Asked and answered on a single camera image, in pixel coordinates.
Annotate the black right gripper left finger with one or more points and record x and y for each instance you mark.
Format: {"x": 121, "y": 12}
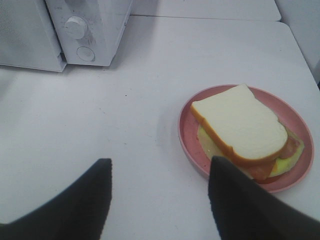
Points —
{"x": 77, "y": 213}

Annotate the yellow green lettuce cheese layer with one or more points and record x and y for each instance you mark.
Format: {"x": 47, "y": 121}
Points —
{"x": 283, "y": 165}

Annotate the red ham tomato filling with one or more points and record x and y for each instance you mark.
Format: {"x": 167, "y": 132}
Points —
{"x": 261, "y": 173}

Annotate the lower white timer knob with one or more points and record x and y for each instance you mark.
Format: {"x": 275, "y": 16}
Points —
{"x": 75, "y": 27}

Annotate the top bread slice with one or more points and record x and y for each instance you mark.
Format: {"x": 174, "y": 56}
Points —
{"x": 246, "y": 131}

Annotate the pink round plate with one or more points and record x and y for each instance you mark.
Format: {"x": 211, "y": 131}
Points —
{"x": 187, "y": 127}

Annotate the white microwave door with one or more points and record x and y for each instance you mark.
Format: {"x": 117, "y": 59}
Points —
{"x": 27, "y": 36}

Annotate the white microwave oven body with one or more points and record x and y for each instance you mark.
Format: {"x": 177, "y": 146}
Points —
{"x": 106, "y": 21}

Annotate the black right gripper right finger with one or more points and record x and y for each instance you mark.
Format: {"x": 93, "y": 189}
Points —
{"x": 242, "y": 210}

